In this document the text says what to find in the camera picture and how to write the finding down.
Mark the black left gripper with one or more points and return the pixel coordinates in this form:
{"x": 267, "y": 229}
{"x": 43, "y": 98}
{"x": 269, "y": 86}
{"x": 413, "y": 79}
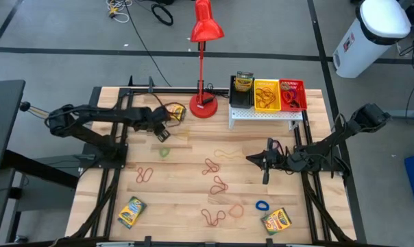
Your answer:
{"x": 150, "y": 116}

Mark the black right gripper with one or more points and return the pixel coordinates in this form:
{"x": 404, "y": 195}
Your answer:
{"x": 279, "y": 161}

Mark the yellow green crayon box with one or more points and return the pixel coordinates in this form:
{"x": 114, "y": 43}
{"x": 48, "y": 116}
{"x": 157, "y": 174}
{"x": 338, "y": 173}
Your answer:
{"x": 178, "y": 112}
{"x": 244, "y": 84}
{"x": 131, "y": 212}
{"x": 276, "y": 221}

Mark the yellow rubber band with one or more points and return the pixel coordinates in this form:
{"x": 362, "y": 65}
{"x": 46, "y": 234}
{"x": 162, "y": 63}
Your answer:
{"x": 258, "y": 104}
{"x": 184, "y": 134}
{"x": 227, "y": 155}

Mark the black plastic basket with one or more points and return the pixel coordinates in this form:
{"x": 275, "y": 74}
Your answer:
{"x": 241, "y": 101}

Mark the orange rubber band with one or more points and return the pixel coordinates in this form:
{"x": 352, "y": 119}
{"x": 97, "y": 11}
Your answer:
{"x": 266, "y": 96}
{"x": 229, "y": 211}
{"x": 273, "y": 93}

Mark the black coil wristband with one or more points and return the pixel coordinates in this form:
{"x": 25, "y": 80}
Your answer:
{"x": 295, "y": 104}

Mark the orange coil wristband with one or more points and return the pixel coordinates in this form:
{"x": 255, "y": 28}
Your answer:
{"x": 284, "y": 97}

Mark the yellow plastic basket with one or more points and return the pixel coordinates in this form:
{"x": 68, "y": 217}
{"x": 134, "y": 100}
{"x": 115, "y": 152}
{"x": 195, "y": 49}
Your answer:
{"x": 277, "y": 84}

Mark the red plastic basket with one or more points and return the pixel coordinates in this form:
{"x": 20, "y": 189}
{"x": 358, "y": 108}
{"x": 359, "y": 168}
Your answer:
{"x": 303, "y": 85}

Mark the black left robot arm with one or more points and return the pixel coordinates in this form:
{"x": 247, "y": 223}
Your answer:
{"x": 97, "y": 113}

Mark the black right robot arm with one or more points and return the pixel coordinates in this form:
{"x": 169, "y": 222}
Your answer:
{"x": 330, "y": 144}

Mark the red desk lamp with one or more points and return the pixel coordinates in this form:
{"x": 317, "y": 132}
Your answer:
{"x": 203, "y": 109}

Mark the grey desk foot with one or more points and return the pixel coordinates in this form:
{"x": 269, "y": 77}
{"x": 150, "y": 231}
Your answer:
{"x": 405, "y": 114}

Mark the black side desk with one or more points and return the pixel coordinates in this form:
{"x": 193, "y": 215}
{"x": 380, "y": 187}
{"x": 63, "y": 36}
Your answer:
{"x": 5, "y": 120}

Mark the white perforated shelf riser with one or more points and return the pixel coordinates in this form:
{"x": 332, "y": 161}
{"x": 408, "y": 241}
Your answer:
{"x": 262, "y": 115}

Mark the blue coil wristband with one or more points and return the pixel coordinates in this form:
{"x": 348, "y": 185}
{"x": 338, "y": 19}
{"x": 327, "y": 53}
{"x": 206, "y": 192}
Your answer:
{"x": 257, "y": 206}

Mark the white trash bin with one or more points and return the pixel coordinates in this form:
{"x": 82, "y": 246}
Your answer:
{"x": 364, "y": 41}

